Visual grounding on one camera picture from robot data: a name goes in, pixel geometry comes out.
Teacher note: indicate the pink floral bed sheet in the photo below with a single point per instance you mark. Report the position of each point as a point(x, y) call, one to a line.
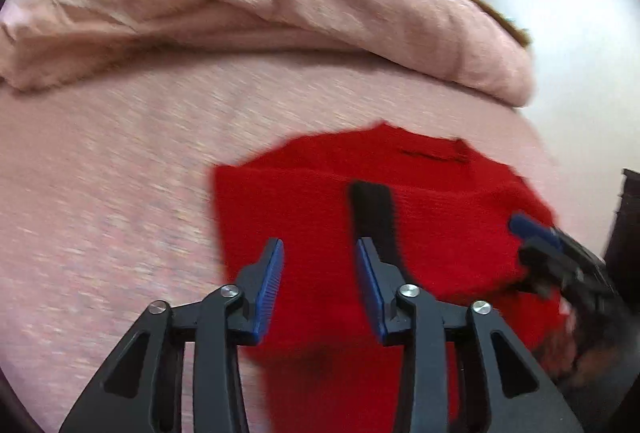
point(125, 163)

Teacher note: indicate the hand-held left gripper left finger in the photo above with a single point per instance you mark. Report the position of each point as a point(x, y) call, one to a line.
point(270, 283)

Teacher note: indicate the dark wooden furniture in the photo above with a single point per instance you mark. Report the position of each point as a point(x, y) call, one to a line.
point(625, 223)

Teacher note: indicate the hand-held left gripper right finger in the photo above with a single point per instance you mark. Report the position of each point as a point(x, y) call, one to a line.
point(367, 283)

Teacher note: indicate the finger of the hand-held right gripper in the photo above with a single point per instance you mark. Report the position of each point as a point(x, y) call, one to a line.
point(534, 229)
point(542, 265)

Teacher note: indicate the red knitted sweater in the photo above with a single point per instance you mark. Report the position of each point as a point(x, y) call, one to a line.
point(310, 203)

